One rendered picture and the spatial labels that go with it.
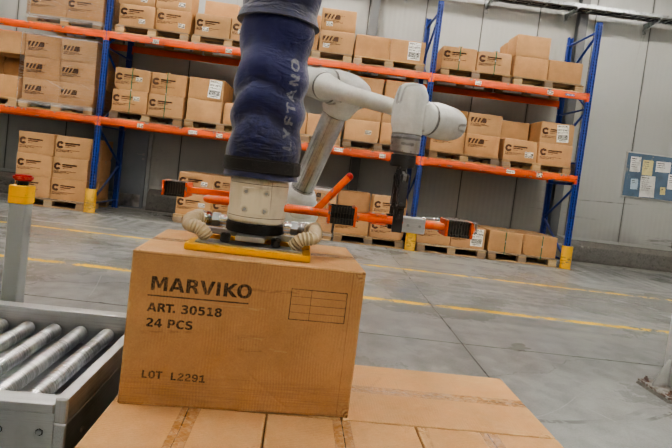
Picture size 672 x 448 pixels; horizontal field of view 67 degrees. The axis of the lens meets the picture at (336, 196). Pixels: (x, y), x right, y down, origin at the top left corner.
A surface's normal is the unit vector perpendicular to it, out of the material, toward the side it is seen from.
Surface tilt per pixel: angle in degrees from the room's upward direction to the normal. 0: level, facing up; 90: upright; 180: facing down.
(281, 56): 77
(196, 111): 90
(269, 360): 90
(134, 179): 90
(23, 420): 90
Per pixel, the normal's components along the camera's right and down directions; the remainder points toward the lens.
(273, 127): 0.52, -0.11
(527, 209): 0.03, 0.05
